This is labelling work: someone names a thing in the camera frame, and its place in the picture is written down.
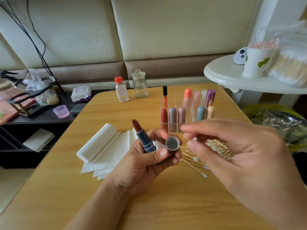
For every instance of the person's right hand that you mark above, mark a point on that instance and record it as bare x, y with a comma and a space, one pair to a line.
259, 172

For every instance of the white round side table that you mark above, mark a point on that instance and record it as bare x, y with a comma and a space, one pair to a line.
225, 74

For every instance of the small purple plastic cup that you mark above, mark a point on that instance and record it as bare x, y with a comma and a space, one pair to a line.
61, 111

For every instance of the white panda figure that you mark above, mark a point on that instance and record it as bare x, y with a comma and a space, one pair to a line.
240, 56

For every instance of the stack of white tissues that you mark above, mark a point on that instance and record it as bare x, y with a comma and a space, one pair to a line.
108, 153

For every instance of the pile of cotton swabs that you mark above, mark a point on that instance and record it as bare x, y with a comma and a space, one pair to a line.
220, 148

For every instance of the crumpled clear plastic bag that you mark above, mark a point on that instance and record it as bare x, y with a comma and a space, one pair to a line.
41, 81

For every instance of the red lipstick mauve tube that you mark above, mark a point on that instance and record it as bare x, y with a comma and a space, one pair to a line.
172, 119

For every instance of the person's left hand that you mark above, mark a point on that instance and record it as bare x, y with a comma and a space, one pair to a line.
136, 170

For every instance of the clear bottle red cap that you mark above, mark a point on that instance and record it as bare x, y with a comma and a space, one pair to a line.
122, 91

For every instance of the beige padded backrest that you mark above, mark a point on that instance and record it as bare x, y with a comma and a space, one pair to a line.
192, 26

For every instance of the pink tray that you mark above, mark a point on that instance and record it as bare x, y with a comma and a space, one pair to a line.
9, 110

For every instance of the navy lipstick cap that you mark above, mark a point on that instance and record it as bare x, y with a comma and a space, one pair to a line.
172, 143

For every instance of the red lipstick dusty pink tube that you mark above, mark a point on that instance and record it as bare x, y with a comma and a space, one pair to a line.
182, 117

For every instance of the person's left forearm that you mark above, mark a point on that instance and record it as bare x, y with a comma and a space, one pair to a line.
96, 213

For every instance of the white power bank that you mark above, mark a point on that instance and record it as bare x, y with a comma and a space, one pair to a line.
39, 140

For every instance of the red lipstick navy tube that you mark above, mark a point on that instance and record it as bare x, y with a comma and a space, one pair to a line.
144, 139

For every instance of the black clip tool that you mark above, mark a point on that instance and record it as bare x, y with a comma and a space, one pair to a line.
9, 74

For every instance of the clear acrylic lipstick organizer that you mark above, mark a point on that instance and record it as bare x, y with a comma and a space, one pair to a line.
201, 112

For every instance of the wet wipes pack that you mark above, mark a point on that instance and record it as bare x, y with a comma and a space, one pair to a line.
81, 94

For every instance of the yellow-green bin with bag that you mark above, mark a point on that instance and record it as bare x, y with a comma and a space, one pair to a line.
280, 122

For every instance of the white tissue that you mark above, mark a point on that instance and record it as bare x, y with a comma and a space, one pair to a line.
97, 142

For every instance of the black low shelf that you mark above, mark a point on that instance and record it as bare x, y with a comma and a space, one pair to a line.
43, 119

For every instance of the jar with wooden lid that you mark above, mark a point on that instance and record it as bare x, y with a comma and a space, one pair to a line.
5, 86

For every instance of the glass jar with lid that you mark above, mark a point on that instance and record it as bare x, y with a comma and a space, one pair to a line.
139, 86

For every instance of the white mug green leaf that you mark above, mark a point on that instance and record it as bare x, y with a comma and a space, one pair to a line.
259, 62

